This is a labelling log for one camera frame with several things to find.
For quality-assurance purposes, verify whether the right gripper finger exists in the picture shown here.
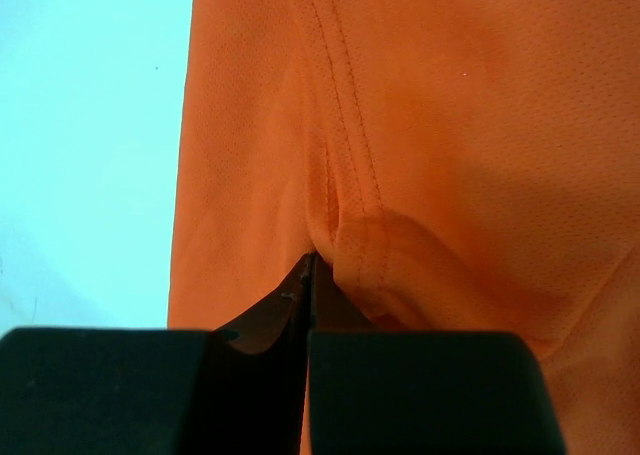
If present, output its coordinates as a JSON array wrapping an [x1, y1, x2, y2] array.
[[214, 254, 313, 356], [310, 254, 375, 332]]

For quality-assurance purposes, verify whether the orange t shirt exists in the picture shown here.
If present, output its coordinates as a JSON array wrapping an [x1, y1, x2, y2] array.
[[168, 0, 639, 454]]

